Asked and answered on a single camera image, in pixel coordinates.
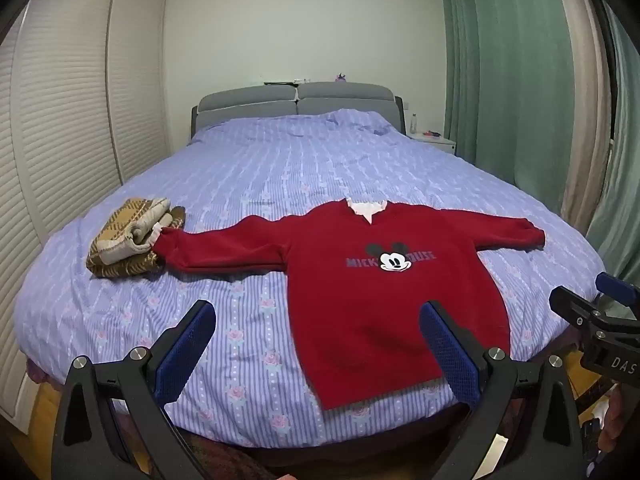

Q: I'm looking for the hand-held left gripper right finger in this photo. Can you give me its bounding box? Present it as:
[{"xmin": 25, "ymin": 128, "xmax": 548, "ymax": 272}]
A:
[{"xmin": 419, "ymin": 301, "xmax": 586, "ymax": 480}]

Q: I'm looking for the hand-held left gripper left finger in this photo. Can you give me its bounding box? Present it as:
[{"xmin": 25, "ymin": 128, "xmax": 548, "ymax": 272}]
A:
[{"xmin": 52, "ymin": 300, "xmax": 217, "ymax": 480}]

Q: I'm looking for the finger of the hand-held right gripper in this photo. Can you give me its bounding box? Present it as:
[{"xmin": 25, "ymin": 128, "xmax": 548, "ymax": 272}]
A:
[
  {"xmin": 549, "ymin": 287, "xmax": 608, "ymax": 331},
  {"xmin": 596, "ymin": 272, "xmax": 640, "ymax": 318}
]

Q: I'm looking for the red sweater with cartoon print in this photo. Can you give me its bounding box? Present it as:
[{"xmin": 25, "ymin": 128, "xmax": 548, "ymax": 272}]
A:
[{"xmin": 152, "ymin": 199, "xmax": 546, "ymax": 411}]

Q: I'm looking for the folded brown plaid garment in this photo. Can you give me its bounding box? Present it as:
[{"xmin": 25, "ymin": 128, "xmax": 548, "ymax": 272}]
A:
[{"xmin": 86, "ymin": 198, "xmax": 187, "ymax": 279}]

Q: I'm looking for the beige curtain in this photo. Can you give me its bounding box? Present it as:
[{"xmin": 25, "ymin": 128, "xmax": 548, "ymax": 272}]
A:
[{"xmin": 550, "ymin": 0, "xmax": 615, "ymax": 236}]

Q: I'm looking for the purple striped floral bedsheet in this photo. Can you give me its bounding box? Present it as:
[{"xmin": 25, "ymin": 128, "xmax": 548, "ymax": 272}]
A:
[{"xmin": 14, "ymin": 107, "xmax": 608, "ymax": 448}]

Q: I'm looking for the white nightstand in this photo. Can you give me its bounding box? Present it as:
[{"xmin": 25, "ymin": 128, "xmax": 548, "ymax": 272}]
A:
[{"xmin": 407, "ymin": 130, "xmax": 457, "ymax": 157}]

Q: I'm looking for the white louvered wardrobe door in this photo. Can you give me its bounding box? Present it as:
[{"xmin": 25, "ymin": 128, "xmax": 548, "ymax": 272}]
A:
[
  {"xmin": 107, "ymin": 0, "xmax": 171, "ymax": 186},
  {"xmin": 0, "ymin": 0, "xmax": 121, "ymax": 421}
]

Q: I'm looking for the grey padded bed headboard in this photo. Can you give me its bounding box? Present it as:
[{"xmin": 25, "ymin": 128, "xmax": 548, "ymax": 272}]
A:
[{"xmin": 190, "ymin": 81, "xmax": 405, "ymax": 143}]

